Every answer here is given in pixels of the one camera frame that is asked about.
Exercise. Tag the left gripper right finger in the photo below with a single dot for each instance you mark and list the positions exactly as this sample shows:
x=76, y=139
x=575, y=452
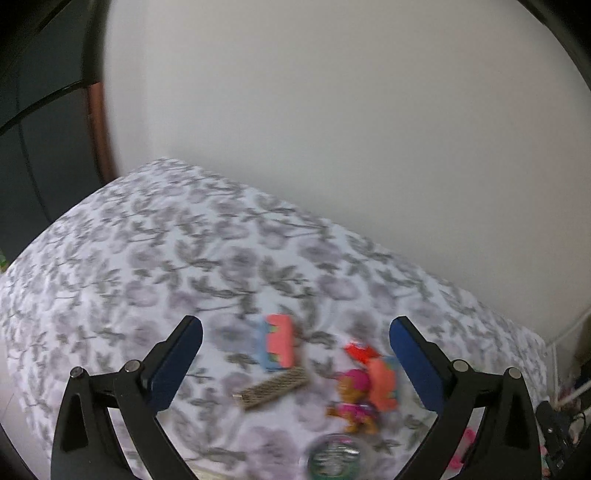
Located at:
x=506, y=445

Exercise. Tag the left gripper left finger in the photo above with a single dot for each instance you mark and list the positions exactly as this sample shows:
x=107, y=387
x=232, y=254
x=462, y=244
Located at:
x=85, y=444

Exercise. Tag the large pink blue toy block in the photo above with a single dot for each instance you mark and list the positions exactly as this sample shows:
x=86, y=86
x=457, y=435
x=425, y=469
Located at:
x=384, y=383

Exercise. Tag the round tin with beads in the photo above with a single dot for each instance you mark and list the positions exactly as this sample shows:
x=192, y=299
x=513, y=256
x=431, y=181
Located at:
x=337, y=456

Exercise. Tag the gold metal hair comb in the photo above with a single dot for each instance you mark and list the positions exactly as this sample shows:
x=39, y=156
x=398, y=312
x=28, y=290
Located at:
x=271, y=389

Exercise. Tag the small pink blue toy block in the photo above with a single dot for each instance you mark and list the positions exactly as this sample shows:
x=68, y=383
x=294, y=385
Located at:
x=276, y=343

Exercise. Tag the pink knitted cloth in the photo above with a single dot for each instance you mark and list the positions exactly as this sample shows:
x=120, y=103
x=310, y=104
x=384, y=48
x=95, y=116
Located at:
x=466, y=442

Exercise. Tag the brown puppy toy figure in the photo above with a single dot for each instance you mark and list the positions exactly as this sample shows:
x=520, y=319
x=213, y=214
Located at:
x=354, y=406

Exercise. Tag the red toy piece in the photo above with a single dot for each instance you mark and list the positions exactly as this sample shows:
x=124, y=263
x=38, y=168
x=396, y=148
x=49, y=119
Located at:
x=360, y=352

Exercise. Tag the floral grey white blanket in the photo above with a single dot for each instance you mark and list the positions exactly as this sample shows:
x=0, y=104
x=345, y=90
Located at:
x=115, y=274

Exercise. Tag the dark wooden furniture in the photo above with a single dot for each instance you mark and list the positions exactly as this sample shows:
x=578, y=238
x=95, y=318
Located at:
x=48, y=157

